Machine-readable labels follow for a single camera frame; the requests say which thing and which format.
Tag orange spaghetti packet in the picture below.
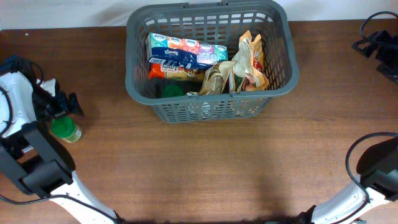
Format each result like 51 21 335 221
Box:
149 63 205 82

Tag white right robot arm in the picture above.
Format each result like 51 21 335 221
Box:
293 30 397 223

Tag sliced bread paper bag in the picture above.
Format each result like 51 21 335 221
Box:
187 61 235 96

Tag blue tissue multipack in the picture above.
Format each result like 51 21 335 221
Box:
146 32 228 70

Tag grey plastic basket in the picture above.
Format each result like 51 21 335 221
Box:
125 1 299 123

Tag green lid pesto jar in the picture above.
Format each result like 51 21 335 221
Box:
50 116 82 143

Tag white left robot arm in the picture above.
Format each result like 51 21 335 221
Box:
1 56 125 223

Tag beige snack bag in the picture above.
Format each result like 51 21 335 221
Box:
229 30 269 93

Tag green lid jar white label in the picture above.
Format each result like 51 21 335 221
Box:
161 85 184 98

